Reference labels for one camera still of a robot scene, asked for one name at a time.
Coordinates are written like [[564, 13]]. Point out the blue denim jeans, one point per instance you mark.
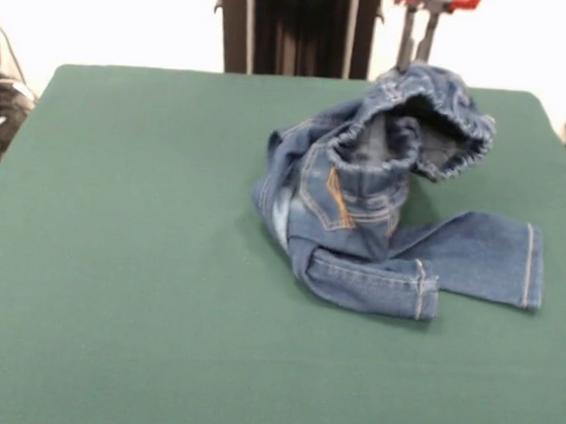
[[360, 202]]

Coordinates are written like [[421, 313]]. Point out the dark green table cloth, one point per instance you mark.
[[114, 307]]

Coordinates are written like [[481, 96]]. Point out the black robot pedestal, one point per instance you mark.
[[236, 26]]

